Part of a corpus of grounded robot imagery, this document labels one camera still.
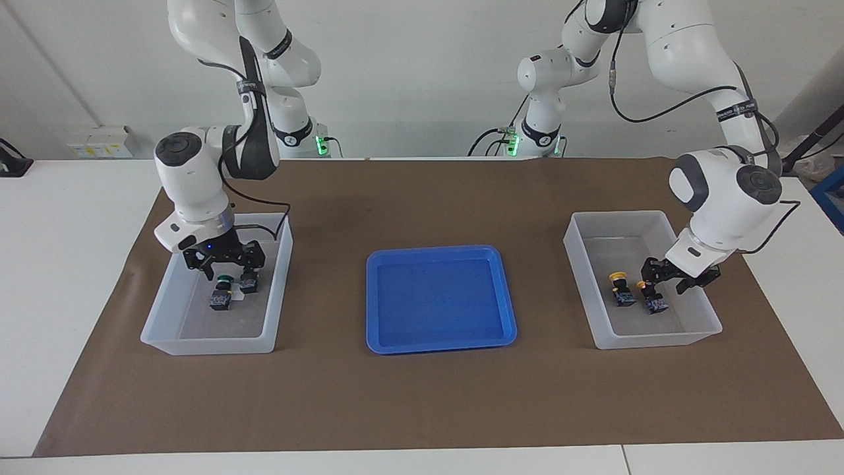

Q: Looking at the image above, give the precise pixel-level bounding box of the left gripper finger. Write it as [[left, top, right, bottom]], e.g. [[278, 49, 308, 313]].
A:
[[640, 257, 674, 295], [675, 269, 721, 296]]

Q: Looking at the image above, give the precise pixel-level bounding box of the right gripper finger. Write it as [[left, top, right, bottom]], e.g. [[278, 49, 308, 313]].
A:
[[240, 242, 266, 273], [183, 247, 214, 282]]

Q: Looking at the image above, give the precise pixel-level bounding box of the yellow push button switch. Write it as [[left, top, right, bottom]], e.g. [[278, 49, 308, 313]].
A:
[[635, 280, 669, 315], [608, 270, 638, 307]]

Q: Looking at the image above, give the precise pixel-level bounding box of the translucent white plastic box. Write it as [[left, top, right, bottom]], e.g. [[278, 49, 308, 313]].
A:
[[140, 212, 293, 356], [563, 210, 723, 350]]

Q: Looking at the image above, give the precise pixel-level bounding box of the blue crate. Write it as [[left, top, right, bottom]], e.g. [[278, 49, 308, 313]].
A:
[[810, 165, 844, 235]]

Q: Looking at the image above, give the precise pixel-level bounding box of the black pole stand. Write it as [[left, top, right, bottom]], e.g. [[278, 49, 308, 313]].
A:
[[775, 106, 844, 175]]

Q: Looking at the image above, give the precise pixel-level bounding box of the blue plastic tray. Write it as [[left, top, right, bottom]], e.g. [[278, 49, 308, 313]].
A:
[[366, 245, 518, 356]]

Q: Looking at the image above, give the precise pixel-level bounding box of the black clamp device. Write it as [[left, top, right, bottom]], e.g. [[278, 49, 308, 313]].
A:
[[0, 137, 34, 177]]

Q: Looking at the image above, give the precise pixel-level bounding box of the brown paper mat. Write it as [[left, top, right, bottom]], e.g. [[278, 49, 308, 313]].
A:
[[33, 158, 844, 458]]

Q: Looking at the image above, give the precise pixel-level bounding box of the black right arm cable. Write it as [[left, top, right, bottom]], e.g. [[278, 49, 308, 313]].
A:
[[196, 56, 292, 239]]

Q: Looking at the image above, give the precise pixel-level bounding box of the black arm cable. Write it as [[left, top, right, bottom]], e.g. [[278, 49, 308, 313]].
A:
[[196, 56, 292, 239], [607, 0, 802, 255]]

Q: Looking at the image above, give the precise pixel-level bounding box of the white wall socket box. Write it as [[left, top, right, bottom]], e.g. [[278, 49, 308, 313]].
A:
[[66, 125, 134, 159]]

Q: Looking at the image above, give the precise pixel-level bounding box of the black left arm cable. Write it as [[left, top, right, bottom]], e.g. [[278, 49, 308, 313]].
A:
[[607, 0, 802, 255]]

